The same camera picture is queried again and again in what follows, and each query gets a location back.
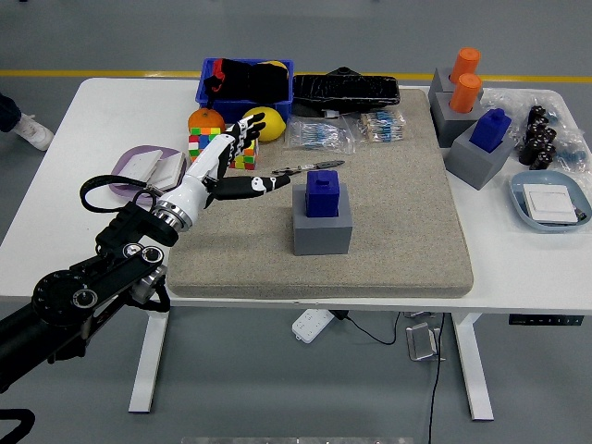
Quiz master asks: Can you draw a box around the clear plastic bag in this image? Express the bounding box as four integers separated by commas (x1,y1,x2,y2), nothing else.
480,87,592,175

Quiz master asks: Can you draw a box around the black wrapped keyboard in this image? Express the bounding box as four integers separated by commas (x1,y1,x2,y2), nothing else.
291,66,401,112

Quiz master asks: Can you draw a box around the white table leg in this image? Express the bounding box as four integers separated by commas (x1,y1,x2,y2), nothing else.
451,312,495,422
128,305,171,414

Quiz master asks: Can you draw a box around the black cloth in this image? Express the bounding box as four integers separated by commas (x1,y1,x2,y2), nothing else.
203,57,290,103

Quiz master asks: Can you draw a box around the blue square seal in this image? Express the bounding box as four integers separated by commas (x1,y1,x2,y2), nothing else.
469,107,512,154
306,169,342,217

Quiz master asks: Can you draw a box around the white power strip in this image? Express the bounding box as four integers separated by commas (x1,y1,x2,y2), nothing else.
290,308,336,344

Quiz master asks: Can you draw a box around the bag of blue components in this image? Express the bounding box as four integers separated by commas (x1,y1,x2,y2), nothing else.
554,142,589,173

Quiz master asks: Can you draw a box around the grey seal holder block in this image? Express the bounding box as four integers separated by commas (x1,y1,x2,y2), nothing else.
291,184,354,256
431,90,485,149
427,67,485,101
444,120,517,191

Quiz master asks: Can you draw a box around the yellow lemon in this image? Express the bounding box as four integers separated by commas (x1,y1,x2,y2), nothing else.
241,106,287,142

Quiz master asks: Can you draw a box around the black capacitors cluster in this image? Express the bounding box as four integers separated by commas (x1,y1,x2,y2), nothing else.
517,105,558,171

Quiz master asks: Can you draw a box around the blue plastic bin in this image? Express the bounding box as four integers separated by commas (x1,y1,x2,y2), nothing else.
194,57,295,125

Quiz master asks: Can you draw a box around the bag of beige resistors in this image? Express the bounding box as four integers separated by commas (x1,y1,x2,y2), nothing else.
344,110,409,143

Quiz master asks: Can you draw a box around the orange fruit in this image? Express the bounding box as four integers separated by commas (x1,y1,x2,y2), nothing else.
187,107,227,135

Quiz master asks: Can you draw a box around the black desk control panel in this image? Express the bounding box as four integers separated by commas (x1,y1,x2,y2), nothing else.
508,314,584,327

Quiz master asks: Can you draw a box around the purple plate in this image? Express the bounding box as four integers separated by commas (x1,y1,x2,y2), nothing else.
110,144,188,201

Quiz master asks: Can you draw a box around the person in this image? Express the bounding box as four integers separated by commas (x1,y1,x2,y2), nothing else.
0,92,56,152

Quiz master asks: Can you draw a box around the grey-brown mat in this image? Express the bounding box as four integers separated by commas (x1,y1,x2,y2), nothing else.
166,88,475,300

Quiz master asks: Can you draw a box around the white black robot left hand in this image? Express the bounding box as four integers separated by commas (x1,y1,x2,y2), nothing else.
159,112,292,219

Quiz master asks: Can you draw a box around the thin black cable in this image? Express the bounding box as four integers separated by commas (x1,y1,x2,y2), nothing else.
425,313,446,444

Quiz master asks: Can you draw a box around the light blue plate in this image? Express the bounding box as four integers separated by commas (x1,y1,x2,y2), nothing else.
508,170,592,234

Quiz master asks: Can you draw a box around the black power cord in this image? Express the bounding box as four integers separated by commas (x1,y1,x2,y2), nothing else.
333,309,401,346

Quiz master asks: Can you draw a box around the orange cylinder seal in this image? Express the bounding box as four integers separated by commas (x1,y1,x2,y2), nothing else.
449,72,483,114
449,46,482,85

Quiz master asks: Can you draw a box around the colourful puzzle cube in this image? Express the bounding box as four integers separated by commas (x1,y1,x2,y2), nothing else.
228,137,259,171
187,127,223,164

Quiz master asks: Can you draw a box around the bag of blue resistors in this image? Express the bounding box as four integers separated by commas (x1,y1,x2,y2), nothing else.
284,116,357,154

